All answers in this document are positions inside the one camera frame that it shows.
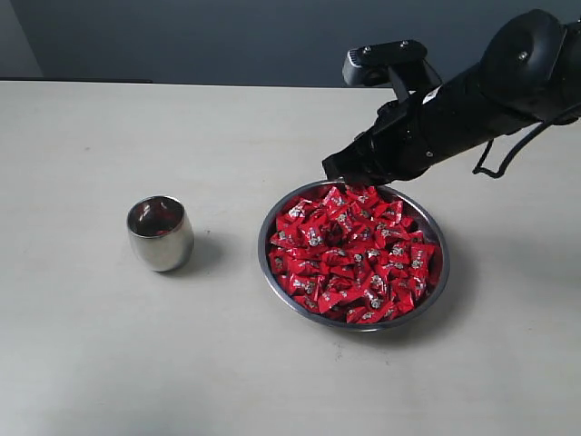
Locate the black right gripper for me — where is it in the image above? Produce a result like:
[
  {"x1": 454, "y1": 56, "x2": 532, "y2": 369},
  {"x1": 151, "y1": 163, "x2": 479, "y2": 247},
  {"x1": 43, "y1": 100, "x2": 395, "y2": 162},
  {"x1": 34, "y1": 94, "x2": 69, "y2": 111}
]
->
[{"x1": 321, "y1": 97, "x2": 454, "y2": 184}]

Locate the pile of red candies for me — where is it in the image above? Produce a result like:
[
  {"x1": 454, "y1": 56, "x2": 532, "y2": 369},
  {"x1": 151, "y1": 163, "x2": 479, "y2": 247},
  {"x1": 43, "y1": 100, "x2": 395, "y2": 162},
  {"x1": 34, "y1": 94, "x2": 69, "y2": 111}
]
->
[{"x1": 269, "y1": 183, "x2": 432, "y2": 324}]

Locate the metal bowl of red candies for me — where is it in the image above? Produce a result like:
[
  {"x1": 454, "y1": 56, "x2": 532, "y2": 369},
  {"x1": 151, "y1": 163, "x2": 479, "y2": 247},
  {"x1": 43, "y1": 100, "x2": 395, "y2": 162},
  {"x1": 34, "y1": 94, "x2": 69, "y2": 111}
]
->
[{"x1": 257, "y1": 177, "x2": 451, "y2": 333}]

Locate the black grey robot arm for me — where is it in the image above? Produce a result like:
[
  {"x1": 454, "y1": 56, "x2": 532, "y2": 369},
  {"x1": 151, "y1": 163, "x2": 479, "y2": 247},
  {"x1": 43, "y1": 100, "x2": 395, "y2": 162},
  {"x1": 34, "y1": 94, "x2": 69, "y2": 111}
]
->
[{"x1": 322, "y1": 9, "x2": 580, "y2": 185}]

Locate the black cable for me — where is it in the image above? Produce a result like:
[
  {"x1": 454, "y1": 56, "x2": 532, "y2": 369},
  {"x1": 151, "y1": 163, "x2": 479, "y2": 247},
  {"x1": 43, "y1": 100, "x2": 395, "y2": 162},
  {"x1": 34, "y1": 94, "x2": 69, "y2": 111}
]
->
[{"x1": 471, "y1": 104, "x2": 581, "y2": 179}]

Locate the stainless steel cup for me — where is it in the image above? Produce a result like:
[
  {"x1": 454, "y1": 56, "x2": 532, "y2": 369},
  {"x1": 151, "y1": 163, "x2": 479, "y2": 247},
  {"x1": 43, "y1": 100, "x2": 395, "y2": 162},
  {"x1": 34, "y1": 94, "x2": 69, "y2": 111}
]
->
[{"x1": 126, "y1": 195, "x2": 194, "y2": 273}]

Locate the red candy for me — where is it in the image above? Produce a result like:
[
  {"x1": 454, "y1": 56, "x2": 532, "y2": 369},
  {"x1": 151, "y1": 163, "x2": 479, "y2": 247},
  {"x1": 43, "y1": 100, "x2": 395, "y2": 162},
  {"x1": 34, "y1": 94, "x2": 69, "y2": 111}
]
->
[{"x1": 346, "y1": 183, "x2": 368, "y2": 191}]

